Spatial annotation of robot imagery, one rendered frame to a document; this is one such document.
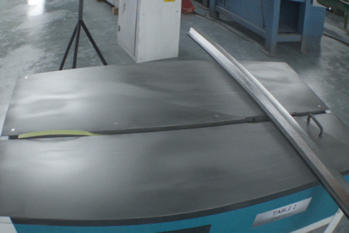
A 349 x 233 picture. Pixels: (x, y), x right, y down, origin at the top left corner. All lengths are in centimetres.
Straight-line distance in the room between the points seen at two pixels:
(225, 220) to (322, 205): 30
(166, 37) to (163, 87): 190
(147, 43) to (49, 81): 184
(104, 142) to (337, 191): 51
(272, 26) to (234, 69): 227
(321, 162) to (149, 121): 41
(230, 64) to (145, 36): 173
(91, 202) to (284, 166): 39
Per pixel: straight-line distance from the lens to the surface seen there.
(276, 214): 73
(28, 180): 66
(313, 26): 413
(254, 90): 94
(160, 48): 282
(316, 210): 84
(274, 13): 324
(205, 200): 61
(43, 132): 76
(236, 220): 67
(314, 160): 74
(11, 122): 83
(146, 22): 269
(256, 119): 85
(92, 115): 81
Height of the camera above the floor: 117
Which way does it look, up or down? 32 degrees down
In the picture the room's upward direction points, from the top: 4 degrees clockwise
